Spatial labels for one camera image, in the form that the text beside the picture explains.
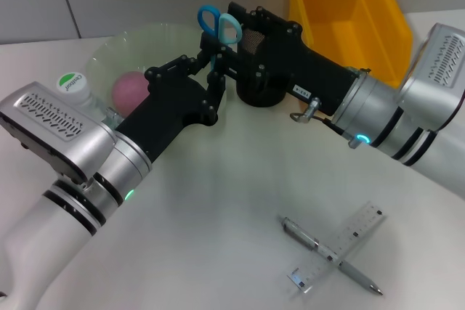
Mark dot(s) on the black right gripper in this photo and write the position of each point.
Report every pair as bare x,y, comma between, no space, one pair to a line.
309,74

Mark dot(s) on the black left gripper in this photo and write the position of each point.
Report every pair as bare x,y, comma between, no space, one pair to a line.
170,106

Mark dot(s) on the blue scissors with sheath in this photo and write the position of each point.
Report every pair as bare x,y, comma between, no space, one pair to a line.
227,34

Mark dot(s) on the pink peach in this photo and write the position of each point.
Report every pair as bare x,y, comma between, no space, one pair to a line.
125,92

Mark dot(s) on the clear green-label water bottle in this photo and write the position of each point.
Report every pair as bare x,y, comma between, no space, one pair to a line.
72,85

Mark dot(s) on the grey silver pen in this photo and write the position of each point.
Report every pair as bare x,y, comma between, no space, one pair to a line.
301,235

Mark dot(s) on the transparent plastic ruler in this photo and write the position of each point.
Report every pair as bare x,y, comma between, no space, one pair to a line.
359,226

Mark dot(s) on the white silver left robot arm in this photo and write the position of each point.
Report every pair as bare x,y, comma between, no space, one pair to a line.
54,230

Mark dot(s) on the black mesh pen holder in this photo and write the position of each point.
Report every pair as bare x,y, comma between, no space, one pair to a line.
261,94

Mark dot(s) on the green glass fruit plate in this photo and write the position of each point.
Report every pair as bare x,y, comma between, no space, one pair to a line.
145,45

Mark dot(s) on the yellow plastic bin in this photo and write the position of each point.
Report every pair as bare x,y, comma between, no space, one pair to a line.
345,5

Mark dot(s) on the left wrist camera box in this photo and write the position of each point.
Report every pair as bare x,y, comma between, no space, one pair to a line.
54,125

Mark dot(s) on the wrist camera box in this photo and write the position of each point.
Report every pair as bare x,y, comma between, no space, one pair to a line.
54,125
436,74

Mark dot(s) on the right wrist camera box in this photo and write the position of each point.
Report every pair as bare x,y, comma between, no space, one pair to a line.
436,74

